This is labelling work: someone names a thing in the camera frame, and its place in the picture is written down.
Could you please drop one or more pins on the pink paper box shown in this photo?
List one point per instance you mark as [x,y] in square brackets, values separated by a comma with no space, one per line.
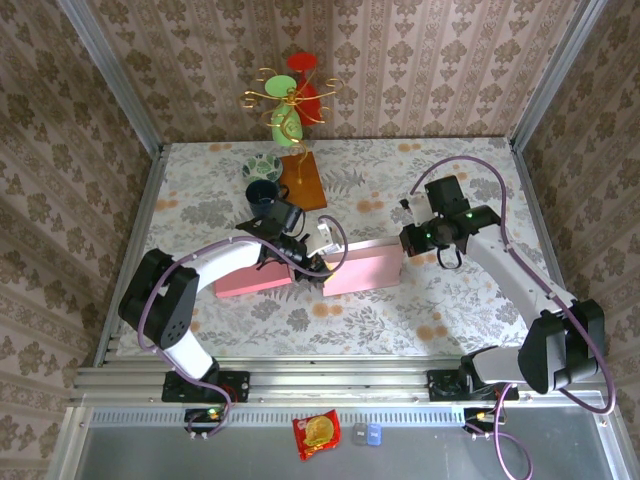
[365,270]
[245,285]

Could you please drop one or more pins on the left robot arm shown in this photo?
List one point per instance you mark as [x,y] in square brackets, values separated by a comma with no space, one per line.
[160,300]

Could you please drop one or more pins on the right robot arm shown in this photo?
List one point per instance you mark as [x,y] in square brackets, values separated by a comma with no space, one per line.
[560,345]

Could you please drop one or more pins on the dark blue mug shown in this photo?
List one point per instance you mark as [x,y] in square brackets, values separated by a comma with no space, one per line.
[260,197]

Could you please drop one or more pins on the leaf pattern bowl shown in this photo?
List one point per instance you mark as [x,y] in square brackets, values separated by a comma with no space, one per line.
[261,167]

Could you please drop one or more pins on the floral table mat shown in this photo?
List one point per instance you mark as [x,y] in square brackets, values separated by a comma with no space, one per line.
[350,340]

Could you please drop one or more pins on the green plastic goblet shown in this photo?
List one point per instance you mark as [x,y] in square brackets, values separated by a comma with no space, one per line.
[287,127]

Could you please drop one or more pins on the red snack packet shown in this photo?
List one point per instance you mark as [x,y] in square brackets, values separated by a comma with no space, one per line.
[317,434]

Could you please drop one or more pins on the grey memory card case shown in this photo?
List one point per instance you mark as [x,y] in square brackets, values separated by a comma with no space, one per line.
[359,435]

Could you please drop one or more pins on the red plastic goblet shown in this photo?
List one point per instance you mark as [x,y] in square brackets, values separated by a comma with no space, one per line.
[302,62]

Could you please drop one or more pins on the blue memory card case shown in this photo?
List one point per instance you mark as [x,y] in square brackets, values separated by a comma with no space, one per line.
[374,435]

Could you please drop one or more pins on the small connector board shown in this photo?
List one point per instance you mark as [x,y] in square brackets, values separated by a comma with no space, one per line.
[205,419]
[477,419]

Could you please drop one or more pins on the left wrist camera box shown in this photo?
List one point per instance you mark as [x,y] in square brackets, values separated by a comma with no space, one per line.
[327,240]

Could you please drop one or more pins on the aluminium side rail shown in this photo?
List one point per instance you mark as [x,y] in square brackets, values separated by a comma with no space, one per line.
[145,210]
[540,225]

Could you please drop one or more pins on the aluminium mounting rail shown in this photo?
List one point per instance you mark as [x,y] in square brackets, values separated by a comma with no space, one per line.
[340,385]

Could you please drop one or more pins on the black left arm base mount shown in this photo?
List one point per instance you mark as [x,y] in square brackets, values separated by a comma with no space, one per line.
[240,387]

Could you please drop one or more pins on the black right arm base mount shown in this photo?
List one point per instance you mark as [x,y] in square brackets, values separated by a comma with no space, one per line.
[442,387]

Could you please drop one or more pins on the aluminium frame post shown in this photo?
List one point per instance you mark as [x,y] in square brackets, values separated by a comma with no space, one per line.
[110,75]
[555,75]

